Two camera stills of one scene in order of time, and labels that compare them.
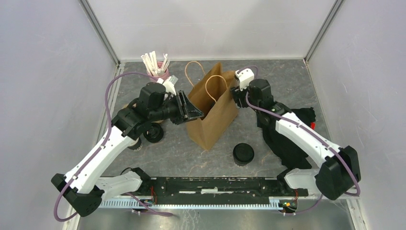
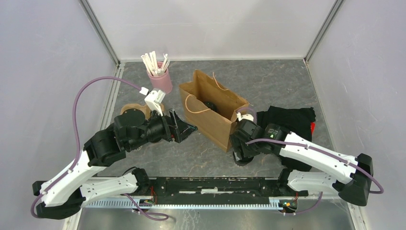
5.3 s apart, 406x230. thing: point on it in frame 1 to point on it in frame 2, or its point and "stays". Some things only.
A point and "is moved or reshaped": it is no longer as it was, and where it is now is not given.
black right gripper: [237, 93] to [236, 142]
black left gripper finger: [192, 111] to [183, 129]
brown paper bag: [214, 94] is moved or reshaped
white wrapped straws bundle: [151, 61] stays
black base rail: [216, 190] stays
